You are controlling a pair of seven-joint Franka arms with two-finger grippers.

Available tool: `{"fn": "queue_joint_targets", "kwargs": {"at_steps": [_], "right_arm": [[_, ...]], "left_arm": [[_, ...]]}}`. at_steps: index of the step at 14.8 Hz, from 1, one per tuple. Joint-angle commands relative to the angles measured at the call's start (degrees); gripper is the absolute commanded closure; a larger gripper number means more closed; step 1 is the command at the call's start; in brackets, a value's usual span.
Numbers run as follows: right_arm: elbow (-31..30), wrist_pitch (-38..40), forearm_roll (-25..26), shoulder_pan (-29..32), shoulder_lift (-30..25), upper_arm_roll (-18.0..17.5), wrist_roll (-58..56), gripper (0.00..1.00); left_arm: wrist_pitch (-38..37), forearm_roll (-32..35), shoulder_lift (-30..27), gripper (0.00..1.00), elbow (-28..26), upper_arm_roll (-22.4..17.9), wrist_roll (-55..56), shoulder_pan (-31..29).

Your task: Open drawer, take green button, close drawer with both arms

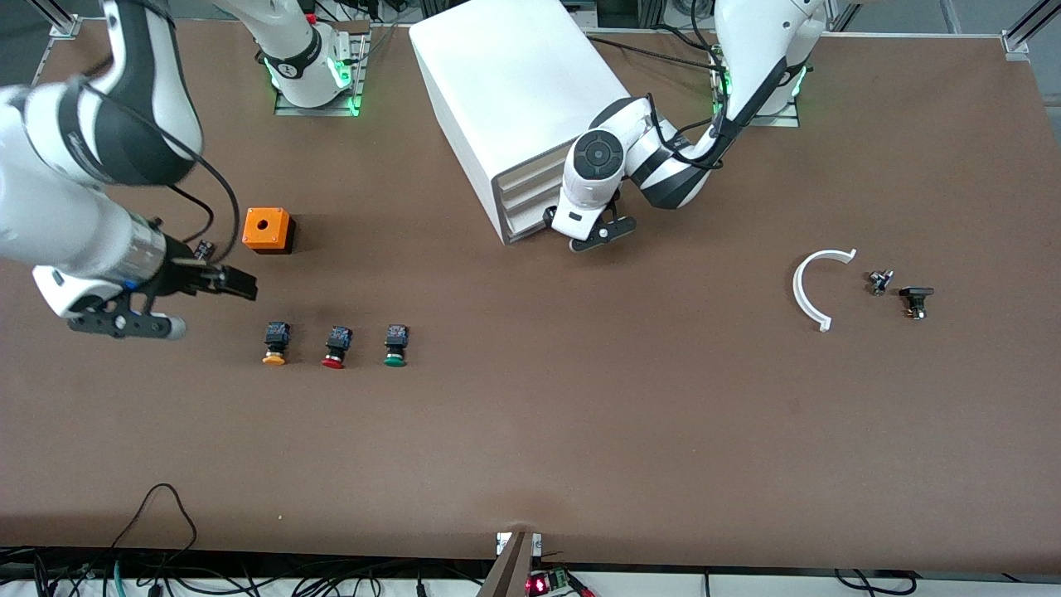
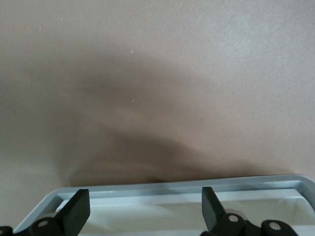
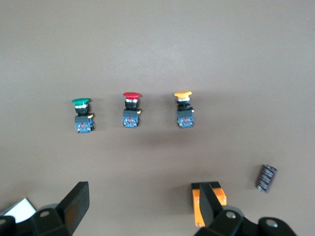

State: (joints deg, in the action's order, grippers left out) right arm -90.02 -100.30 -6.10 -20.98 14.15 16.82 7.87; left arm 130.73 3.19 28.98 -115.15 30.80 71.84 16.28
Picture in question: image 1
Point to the aluminium frame profile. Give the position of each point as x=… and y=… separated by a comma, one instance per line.
x=1021, y=35
x=62, y=23

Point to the orange button box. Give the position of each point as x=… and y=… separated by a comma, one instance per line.
x=265, y=225

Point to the black switch component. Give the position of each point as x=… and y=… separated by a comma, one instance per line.
x=916, y=293

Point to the orange push button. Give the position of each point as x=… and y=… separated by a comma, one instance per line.
x=276, y=336

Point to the small metal black part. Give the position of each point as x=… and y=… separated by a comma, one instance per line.
x=879, y=283

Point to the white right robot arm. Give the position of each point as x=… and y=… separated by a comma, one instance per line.
x=50, y=215

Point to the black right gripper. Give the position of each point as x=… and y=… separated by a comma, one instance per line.
x=184, y=273

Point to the green push button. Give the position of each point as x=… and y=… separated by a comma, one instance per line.
x=396, y=338

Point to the small black electronic component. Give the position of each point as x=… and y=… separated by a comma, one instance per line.
x=205, y=249

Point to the red push button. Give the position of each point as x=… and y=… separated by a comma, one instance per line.
x=337, y=340

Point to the circuit board with red light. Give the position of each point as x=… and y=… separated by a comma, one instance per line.
x=539, y=585

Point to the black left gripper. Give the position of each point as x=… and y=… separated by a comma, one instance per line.
x=549, y=217

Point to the green terminal block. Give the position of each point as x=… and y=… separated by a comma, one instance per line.
x=559, y=578

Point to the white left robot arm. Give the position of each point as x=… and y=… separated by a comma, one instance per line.
x=746, y=33

